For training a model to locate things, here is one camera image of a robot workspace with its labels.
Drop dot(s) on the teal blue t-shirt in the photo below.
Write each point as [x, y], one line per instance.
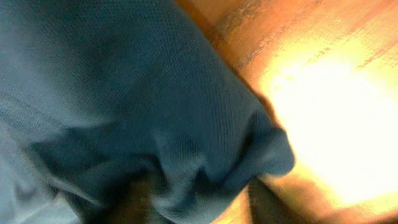
[95, 94]

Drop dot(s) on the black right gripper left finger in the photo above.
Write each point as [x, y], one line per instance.
[133, 207]

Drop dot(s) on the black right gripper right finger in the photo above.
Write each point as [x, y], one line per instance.
[267, 208]

